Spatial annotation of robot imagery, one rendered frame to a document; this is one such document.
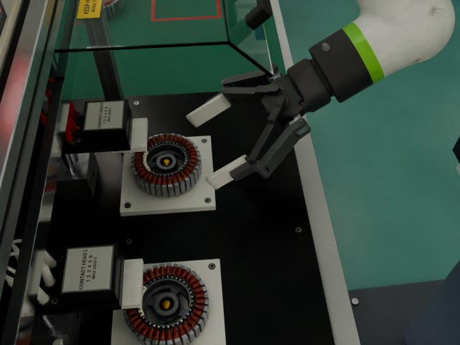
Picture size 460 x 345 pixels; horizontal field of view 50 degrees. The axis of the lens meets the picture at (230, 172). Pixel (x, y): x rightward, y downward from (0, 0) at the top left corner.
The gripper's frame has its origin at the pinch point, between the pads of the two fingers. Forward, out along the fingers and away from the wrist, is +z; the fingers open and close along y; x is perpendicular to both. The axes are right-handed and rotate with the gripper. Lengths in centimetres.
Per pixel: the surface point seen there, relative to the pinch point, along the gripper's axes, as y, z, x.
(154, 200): -3.1, 11.3, -0.9
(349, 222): 30, -6, -98
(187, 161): 0.3, 4.1, -0.9
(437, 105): 73, -56, -125
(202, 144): 6.4, 2.3, -5.5
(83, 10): 6.2, 0.6, 26.0
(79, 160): 4.3, 18.1, 7.9
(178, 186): -3.6, 6.4, -0.5
